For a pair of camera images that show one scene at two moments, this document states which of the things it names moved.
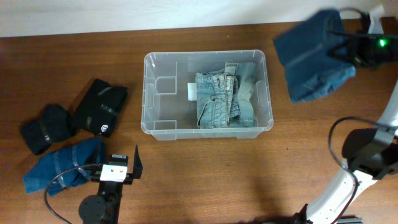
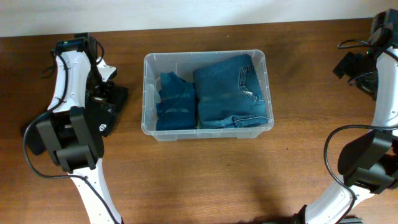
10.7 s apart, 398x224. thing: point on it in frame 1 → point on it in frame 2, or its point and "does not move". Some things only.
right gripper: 354,45 → 346,66
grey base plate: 350,219 does not move
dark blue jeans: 305,51 → 229,94
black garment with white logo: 98,110 does not move
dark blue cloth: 62,168 → 175,106
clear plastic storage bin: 206,94 does not move
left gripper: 137,172 → 100,94
